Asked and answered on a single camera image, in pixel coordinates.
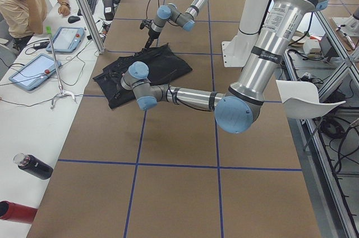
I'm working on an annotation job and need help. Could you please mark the teach pendant tablet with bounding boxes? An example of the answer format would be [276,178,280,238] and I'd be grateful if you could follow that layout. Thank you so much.
[45,26,85,53]
[8,54,56,91]

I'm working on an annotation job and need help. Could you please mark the red water bottle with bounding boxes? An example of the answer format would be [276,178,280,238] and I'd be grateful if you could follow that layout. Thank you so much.
[1,200,38,224]

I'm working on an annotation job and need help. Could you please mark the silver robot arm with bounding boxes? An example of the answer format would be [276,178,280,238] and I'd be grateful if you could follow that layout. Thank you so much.
[140,0,209,49]
[119,0,328,134]

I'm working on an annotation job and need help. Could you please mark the black water bottle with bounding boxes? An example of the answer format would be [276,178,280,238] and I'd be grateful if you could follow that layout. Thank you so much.
[13,153,53,180]

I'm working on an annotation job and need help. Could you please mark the metal stand with green tip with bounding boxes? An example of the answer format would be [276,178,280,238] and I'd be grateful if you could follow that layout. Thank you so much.
[45,26,76,110]

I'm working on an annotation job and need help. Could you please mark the white plastic chair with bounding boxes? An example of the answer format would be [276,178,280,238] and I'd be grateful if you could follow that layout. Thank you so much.
[276,80,346,120]

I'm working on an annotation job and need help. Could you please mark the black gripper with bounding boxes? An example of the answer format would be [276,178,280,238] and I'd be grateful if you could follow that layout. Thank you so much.
[140,19,163,49]
[108,71,126,95]

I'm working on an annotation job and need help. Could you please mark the aluminium frame post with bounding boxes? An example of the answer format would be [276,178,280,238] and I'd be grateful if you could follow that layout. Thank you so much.
[76,0,105,54]

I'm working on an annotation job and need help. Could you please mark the brown paper table cover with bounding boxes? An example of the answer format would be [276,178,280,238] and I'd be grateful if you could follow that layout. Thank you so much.
[27,0,321,237]

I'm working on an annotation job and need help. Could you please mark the black graphic t-shirt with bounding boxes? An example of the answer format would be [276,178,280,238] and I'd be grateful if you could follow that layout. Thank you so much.
[93,44,192,110]

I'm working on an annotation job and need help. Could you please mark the black label box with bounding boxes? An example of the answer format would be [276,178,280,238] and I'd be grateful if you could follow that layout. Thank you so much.
[102,0,114,21]

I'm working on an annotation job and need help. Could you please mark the near teach pendant tablet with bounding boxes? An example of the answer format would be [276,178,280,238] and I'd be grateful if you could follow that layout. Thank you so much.
[8,54,56,91]

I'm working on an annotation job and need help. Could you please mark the far teach pendant tablet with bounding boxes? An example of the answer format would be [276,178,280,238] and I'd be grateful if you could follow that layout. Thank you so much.
[45,26,85,53]

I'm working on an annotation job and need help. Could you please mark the black computer mouse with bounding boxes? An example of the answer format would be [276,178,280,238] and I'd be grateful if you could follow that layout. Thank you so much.
[67,16,81,24]

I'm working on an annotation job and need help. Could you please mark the seated person in beige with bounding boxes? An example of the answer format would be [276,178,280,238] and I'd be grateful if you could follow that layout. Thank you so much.
[1,0,71,52]

